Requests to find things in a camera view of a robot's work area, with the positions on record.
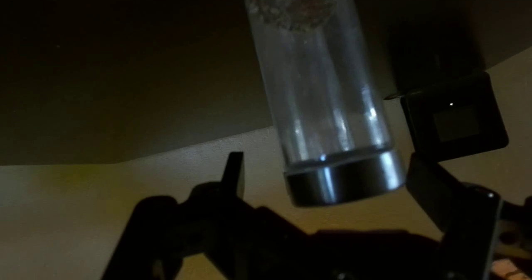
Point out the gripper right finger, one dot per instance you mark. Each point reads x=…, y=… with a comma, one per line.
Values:
x=457, y=118

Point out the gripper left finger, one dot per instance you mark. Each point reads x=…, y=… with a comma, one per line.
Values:
x=216, y=222

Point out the glass spice shaker, steel lid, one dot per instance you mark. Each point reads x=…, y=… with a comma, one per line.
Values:
x=322, y=93

